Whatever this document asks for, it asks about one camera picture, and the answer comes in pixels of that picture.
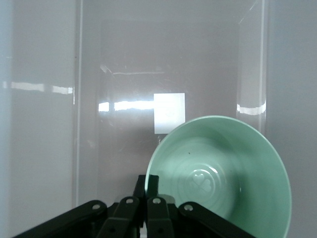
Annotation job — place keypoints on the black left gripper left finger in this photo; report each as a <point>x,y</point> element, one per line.
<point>116,218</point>

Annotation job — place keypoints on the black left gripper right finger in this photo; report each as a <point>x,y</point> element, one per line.
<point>158,218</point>

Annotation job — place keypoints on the green ceramic bowl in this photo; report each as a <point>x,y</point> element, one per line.
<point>223,153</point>

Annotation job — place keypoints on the white paper label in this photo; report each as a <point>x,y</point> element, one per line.
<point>168,111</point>

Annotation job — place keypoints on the clear plastic bin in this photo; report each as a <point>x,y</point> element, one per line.
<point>123,49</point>

